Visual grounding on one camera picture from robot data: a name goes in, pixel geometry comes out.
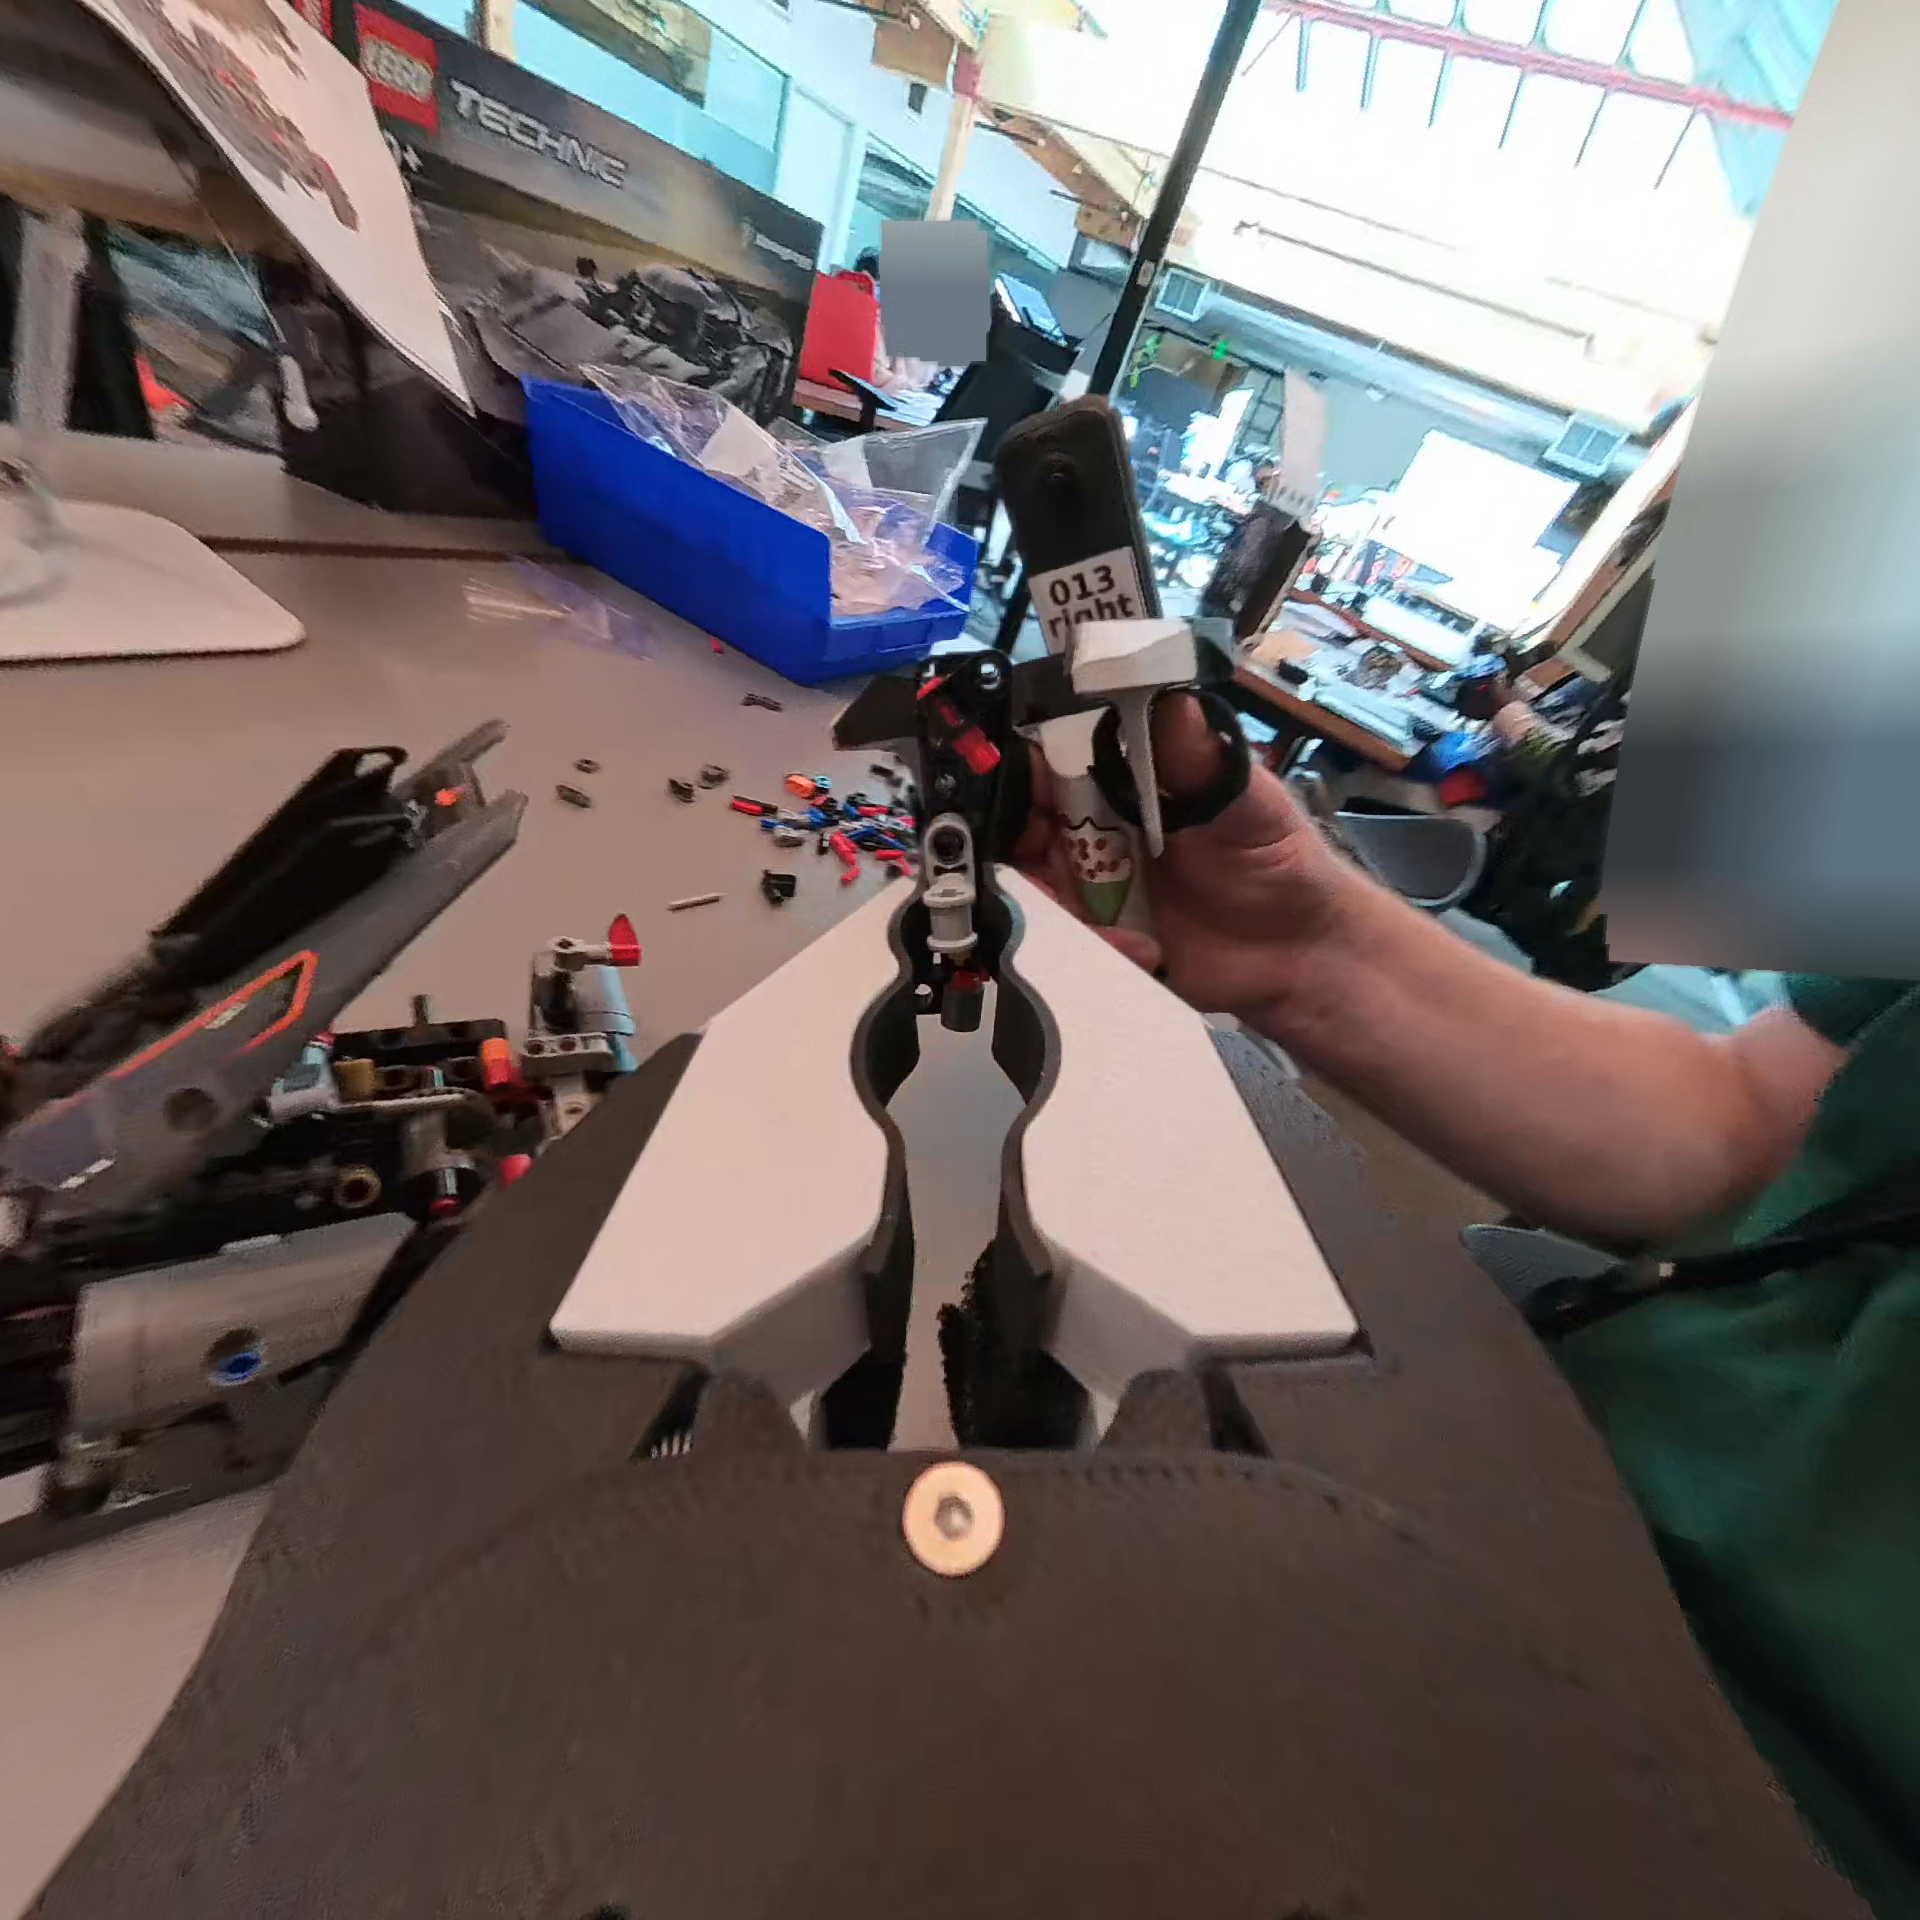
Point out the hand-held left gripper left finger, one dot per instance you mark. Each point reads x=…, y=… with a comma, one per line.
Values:
x=733, y=1202

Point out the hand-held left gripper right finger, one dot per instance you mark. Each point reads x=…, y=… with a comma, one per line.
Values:
x=1201, y=1202

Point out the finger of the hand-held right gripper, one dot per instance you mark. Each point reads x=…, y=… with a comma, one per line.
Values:
x=1125, y=662
x=884, y=722

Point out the black lego sub-assembly red pins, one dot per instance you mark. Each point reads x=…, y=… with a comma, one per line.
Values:
x=954, y=751

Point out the grey lego sub-assembly red parts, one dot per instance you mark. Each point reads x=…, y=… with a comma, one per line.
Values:
x=593, y=1005

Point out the large lego vehicle model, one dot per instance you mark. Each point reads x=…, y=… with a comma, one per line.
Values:
x=181, y=1081

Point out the person's right forearm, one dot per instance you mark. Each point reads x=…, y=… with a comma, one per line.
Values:
x=1499, y=1081

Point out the pile of small lego pieces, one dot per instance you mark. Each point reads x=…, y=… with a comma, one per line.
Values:
x=821, y=820

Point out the black lego set box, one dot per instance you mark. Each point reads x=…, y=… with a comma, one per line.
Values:
x=599, y=195

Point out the open lego instruction booklet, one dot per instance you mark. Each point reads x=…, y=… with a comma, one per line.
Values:
x=299, y=150

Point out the person's right hand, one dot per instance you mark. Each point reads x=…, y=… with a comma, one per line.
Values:
x=1243, y=901

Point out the clear plastic bags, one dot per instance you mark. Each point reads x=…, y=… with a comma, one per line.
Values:
x=810, y=482

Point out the blue bin with plastic bags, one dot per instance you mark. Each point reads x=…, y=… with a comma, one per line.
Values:
x=675, y=524

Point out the red box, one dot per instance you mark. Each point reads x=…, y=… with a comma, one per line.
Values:
x=833, y=331

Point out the black metal pole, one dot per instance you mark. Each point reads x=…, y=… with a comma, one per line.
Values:
x=1170, y=195

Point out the person's green shirt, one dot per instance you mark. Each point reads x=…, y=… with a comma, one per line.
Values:
x=1799, y=1426

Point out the white book stand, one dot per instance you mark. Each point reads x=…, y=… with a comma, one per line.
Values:
x=149, y=587

